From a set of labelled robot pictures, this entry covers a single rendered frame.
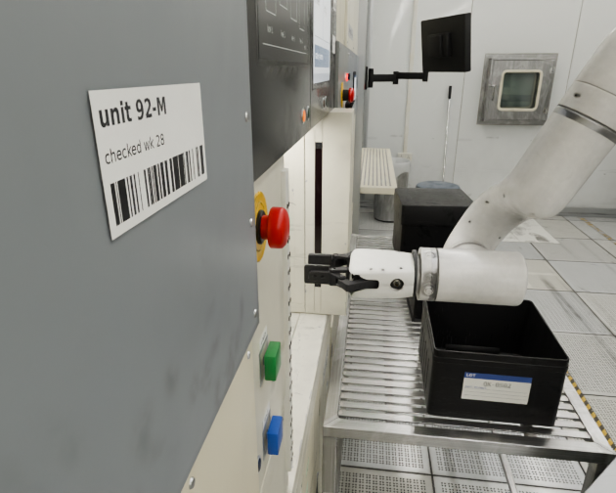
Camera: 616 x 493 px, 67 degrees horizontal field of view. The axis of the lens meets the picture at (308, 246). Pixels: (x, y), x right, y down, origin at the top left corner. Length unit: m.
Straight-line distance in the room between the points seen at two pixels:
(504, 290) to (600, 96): 0.28
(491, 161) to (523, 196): 4.74
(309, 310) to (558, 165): 0.78
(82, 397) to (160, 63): 0.13
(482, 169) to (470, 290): 4.73
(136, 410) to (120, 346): 0.03
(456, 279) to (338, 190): 0.50
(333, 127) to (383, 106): 4.11
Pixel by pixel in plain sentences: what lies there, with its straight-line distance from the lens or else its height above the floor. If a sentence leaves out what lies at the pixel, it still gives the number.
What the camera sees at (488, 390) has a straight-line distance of 1.13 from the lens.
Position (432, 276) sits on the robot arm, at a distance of 0.72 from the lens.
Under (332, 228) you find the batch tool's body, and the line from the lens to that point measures 1.18.
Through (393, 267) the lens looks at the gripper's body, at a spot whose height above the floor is 1.21.
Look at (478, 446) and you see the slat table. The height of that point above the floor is 0.75.
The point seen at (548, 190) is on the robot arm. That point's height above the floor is 1.34.
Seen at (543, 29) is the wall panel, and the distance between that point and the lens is 5.46.
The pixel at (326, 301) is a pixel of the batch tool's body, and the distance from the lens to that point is 1.26.
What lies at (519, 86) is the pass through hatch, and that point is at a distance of 5.28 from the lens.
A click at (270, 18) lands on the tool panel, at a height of 1.54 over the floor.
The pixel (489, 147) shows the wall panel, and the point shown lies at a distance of 5.41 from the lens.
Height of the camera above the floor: 1.49
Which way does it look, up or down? 21 degrees down
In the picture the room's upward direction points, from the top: straight up
